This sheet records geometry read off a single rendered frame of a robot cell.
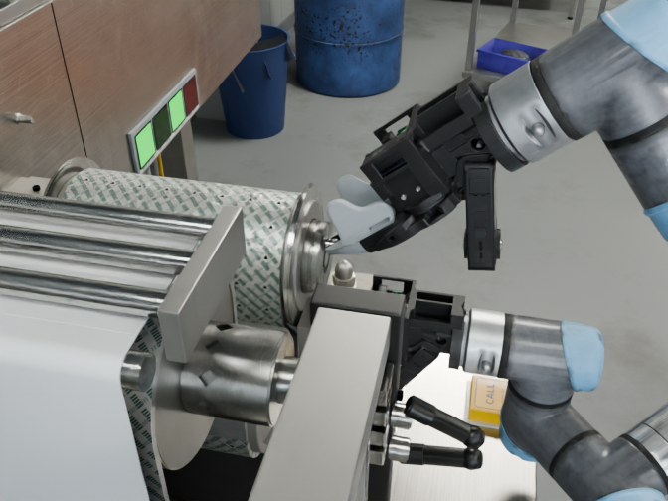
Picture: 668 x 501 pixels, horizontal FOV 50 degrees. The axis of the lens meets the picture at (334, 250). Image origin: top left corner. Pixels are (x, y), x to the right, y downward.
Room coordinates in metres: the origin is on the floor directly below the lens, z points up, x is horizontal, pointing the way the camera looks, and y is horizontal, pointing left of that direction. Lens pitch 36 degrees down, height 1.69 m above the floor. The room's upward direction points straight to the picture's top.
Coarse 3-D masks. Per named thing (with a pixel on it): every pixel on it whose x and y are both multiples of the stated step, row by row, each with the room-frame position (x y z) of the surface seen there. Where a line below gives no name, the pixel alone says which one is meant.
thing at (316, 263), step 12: (312, 228) 0.59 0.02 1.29; (324, 228) 0.59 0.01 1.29; (312, 240) 0.57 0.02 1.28; (324, 240) 0.58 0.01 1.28; (312, 252) 0.56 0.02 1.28; (324, 252) 0.58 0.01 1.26; (312, 264) 0.56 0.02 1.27; (324, 264) 0.58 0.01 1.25; (300, 276) 0.56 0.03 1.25; (312, 276) 0.55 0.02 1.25; (324, 276) 0.58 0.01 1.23; (312, 288) 0.56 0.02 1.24
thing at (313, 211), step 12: (60, 192) 0.63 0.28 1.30; (312, 204) 0.61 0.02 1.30; (312, 216) 0.61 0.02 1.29; (288, 228) 0.57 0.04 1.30; (300, 228) 0.57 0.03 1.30; (300, 240) 0.56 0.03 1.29; (300, 252) 0.56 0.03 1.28; (300, 264) 0.56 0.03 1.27; (300, 288) 0.55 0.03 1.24; (300, 300) 0.55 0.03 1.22
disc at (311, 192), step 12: (312, 192) 0.62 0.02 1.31; (300, 204) 0.58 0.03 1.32; (300, 216) 0.57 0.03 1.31; (288, 240) 0.54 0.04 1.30; (288, 252) 0.54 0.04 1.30; (288, 264) 0.53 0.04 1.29; (288, 276) 0.53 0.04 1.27; (288, 288) 0.52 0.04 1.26; (288, 300) 0.52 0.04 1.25; (288, 312) 0.52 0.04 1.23; (300, 312) 0.56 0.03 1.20
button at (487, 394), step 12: (480, 384) 0.72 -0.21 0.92; (492, 384) 0.72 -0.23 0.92; (504, 384) 0.72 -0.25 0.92; (480, 396) 0.70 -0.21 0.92; (492, 396) 0.70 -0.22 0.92; (504, 396) 0.70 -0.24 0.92; (480, 408) 0.67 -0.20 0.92; (492, 408) 0.67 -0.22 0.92; (480, 420) 0.67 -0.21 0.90; (492, 420) 0.67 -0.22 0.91
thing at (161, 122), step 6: (162, 114) 1.02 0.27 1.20; (156, 120) 1.00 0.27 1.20; (162, 120) 1.02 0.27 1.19; (168, 120) 1.04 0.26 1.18; (156, 126) 1.00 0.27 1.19; (162, 126) 1.01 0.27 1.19; (168, 126) 1.03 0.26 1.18; (156, 132) 0.99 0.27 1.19; (162, 132) 1.01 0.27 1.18; (168, 132) 1.03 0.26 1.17; (156, 138) 0.99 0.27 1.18; (162, 138) 1.01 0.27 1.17
